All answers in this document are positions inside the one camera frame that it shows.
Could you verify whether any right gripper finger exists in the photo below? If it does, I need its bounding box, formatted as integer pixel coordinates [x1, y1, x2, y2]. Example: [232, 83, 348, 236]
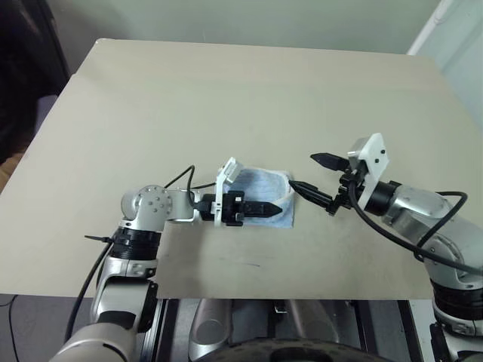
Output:
[309, 152, 351, 172]
[288, 179, 336, 207]

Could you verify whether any white door frame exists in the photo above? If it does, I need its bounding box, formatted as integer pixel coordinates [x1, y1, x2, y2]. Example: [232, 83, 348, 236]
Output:
[406, 0, 483, 71]

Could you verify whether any black frame rail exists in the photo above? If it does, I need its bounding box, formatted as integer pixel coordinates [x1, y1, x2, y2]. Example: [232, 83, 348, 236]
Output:
[356, 299, 424, 362]
[141, 299, 179, 362]

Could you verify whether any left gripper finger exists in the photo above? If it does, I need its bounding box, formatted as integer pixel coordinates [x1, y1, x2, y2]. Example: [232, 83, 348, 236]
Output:
[245, 201, 285, 212]
[245, 209, 285, 219]

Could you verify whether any black dotted round shape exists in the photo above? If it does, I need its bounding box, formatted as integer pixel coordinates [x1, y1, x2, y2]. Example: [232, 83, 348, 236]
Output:
[221, 336, 365, 362]

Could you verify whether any black zip tie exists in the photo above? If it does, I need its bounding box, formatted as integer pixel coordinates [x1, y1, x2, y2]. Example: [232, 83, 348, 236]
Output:
[84, 234, 115, 246]

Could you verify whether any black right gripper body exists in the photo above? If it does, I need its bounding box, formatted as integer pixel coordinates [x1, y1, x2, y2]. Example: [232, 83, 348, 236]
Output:
[326, 167, 369, 217]

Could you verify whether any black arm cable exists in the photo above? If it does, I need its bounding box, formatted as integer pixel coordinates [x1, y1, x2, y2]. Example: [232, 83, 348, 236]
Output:
[63, 164, 218, 342]
[346, 176, 483, 276]

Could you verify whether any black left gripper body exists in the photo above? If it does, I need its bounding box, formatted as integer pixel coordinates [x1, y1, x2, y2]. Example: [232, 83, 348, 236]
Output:
[221, 191, 248, 229]

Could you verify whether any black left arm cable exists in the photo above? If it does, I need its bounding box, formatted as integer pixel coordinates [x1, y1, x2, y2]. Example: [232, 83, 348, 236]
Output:
[63, 164, 218, 342]

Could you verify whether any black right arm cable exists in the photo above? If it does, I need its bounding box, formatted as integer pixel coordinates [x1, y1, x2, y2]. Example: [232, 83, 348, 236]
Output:
[346, 176, 483, 276]

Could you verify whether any grey rounded shape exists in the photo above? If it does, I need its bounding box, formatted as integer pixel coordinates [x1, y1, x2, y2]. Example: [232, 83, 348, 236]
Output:
[189, 299, 238, 362]

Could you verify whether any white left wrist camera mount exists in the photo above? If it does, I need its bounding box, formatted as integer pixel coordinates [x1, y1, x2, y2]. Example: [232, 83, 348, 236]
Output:
[212, 156, 247, 229]

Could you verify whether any dark bulky shape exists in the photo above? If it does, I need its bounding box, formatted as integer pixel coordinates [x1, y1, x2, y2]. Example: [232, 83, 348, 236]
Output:
[0, 0, 72, 164]

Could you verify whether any thin black floor cable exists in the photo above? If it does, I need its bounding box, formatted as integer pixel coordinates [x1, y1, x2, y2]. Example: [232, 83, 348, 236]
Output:
[6, 295, 20, 362]

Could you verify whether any light blue terry towel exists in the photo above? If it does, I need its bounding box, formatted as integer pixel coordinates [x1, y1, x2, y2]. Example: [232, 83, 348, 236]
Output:
[226, 167, 297, 231]

